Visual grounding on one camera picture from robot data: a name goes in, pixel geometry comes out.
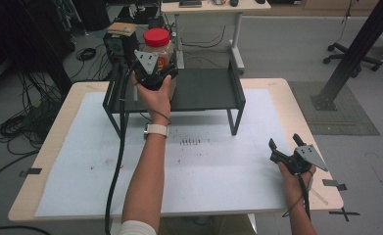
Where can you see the white table sheet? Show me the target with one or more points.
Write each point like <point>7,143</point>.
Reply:
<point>212,182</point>

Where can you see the red-lidded spice jar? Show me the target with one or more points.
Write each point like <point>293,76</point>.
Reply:
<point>156,36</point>

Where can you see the dark curtain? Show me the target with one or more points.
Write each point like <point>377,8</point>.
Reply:
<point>32,36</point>

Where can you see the black computer mouse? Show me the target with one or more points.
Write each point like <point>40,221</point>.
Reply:
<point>234,2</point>

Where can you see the black tape strip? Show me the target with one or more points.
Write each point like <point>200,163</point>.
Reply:
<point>32,171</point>
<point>335,184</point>

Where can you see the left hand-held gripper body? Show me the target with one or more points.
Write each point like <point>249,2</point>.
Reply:
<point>148,78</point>

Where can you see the black tape cross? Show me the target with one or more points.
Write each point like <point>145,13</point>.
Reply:
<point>344,213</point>

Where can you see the flat cardboard box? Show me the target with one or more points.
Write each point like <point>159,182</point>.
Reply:
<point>122,28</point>

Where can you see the person's olive pants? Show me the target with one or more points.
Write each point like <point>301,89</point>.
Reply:
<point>212,226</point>

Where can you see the black metal shelf rack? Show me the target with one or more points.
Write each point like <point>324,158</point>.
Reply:
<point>205,88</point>

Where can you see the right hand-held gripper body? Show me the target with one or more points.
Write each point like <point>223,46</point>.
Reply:
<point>300,160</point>

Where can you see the grey floor mat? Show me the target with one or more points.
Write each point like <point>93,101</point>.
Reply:
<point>339,111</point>

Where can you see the person's right hand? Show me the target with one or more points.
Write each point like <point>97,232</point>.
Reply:
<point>293,191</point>

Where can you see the white wristwatch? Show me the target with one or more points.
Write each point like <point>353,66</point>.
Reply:
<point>156,130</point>

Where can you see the office chair base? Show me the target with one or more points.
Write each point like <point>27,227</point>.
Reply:
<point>352,58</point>

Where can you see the black computer tower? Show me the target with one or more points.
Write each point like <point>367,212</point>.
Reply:
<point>120,49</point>

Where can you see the black metal post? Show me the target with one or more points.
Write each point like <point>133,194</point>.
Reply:
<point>355,49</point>

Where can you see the white office desk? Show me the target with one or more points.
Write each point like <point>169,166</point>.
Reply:
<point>212,19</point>

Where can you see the white sleeve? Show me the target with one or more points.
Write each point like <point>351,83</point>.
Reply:
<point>136,228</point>

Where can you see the dark phone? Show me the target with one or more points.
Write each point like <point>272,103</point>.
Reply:
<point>190,4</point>

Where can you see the person's left hand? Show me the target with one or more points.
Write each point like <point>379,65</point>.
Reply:
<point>156,104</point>

